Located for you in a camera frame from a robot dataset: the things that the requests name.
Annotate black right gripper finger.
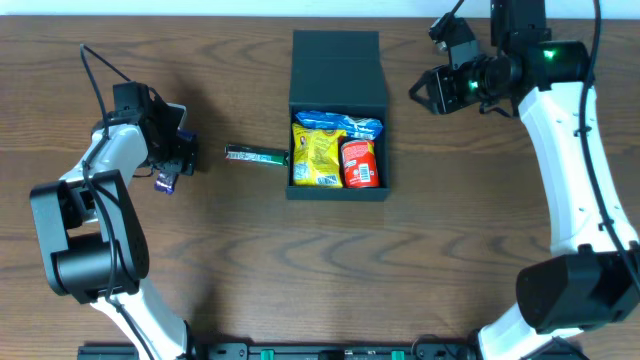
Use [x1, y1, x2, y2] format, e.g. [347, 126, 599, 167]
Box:
[409, 70, 434, 95]
[409, 93, 438, 114]

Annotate purple chocolate bar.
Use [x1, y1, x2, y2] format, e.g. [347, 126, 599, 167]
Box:
[153, 129, 199, 195]

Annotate blue Oreo cookie pack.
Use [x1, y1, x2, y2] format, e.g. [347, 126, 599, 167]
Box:
[295, 110, 384, 141]

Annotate red soda can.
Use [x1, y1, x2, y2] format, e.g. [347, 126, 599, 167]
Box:
[340, 140, 380, 188]

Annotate black gift box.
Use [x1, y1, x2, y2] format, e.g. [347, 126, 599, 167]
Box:
[286, 30, 391, 202]

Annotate green candy bar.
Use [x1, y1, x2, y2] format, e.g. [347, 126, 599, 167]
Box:
[225, 144, 289, 167]

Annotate yellow snack bag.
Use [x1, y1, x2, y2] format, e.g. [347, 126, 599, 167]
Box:
[292, 123, 346, 188]

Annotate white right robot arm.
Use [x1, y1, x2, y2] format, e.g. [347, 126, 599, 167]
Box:
[409, 1, 639, 359]

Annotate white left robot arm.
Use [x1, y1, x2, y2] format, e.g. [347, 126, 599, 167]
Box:
[29, 125, 200, 359]

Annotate black mounting rail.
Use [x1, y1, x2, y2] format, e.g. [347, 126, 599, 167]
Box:
[77, 342, 589, 360]

